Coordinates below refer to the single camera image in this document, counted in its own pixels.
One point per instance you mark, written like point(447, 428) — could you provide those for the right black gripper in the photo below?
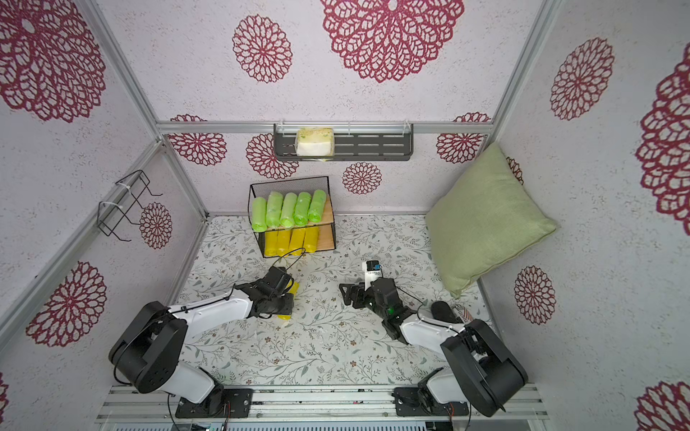
point(364, 297)

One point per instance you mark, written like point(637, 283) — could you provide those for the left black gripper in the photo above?
point(288, 308)

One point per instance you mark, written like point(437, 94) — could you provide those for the yellow trash bag roll diagonal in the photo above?
point(311, 239)

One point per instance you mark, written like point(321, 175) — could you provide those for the black wire wooden shelf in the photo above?
point(327, 235)

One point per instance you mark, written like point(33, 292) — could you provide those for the pale green trash bag roll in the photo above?
point(287, 211)

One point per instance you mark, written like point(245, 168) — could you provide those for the green trash bag roll top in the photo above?
point(274, 209)

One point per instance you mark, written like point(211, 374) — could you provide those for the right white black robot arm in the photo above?
point(480, 375)

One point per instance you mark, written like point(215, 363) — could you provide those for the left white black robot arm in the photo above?
point(148, 353)

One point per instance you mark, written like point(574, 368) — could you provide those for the black oval object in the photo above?
point(443, 314)

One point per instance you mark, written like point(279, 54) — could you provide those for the red white striped packet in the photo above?
point(463, 313)

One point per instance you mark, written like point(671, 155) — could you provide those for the green cushion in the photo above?
point(484, 221)

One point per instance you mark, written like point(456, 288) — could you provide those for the white sponge block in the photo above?
point(315, 142)

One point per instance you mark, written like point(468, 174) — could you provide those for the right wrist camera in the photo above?
point(372, 272)

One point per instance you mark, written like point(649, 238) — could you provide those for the grey wall metal rack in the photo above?
point(353, 145)

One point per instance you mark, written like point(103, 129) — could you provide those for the black wire wall hook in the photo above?
point(111, 214)

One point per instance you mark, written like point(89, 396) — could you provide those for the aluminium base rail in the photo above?
point(290, 404)

